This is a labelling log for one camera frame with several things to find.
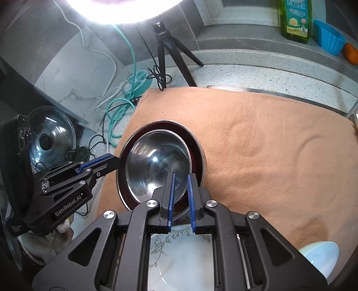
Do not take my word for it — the red-lined steel bowl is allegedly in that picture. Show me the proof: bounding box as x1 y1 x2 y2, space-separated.
115 120 207 214

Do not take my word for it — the teal round coaster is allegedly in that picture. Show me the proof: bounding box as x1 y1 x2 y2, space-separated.
126 70 153 99

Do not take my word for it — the grey leaf print white plate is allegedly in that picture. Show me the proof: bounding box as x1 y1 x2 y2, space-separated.
147 215 252 291

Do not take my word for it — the white cable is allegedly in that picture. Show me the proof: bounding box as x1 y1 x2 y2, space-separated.
60 11 132 112

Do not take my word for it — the teal cable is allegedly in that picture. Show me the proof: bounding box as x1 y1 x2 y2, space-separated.
105 24 149 147

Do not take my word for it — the light blue bowl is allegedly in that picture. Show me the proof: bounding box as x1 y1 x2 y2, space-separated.
298 241 339 286

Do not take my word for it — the stainless steel bowl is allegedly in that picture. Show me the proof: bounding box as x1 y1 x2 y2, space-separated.
124 129 192 203

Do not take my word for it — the orange-brown cloth mat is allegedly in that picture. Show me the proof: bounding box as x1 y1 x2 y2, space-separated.
99 86 354 258

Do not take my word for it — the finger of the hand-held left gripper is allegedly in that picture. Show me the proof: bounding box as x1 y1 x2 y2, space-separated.
79 153 121 180

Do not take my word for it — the green dish soap bottle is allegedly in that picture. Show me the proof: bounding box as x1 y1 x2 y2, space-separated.
276 0 313 44

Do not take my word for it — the blue ribbed cup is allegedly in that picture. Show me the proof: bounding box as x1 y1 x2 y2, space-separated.
313 19 347 56

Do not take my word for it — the person's left hand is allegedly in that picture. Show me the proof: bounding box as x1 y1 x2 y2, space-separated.
48 215 75 244

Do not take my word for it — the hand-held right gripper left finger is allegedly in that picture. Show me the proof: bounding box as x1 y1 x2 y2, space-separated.
32 171 177 291

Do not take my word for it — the orange fruit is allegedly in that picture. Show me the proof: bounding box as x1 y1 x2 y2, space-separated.
344 43 358 65

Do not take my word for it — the ring light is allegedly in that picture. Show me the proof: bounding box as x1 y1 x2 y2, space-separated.
66 0 185 26

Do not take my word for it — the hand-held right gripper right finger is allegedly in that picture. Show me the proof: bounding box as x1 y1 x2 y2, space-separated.
187 173 328 291

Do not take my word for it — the black mini tripod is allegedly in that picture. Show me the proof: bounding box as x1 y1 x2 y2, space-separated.
152 21 205 91

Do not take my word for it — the black coiled cable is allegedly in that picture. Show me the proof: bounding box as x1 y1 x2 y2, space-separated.
136 26 172 92

